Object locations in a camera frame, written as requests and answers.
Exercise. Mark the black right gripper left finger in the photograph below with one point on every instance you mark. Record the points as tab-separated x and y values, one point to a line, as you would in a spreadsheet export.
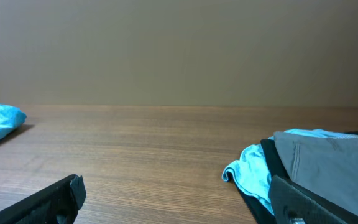
58	203

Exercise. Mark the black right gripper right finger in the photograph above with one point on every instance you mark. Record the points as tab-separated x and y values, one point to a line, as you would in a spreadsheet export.
294	204

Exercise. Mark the grey shorts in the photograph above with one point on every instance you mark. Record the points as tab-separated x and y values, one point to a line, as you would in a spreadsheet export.
327	167

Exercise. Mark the black garment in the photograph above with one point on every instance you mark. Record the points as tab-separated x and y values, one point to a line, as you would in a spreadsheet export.
276	167

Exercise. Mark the light blue shirt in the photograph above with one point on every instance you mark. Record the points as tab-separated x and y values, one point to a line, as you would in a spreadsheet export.
251	174

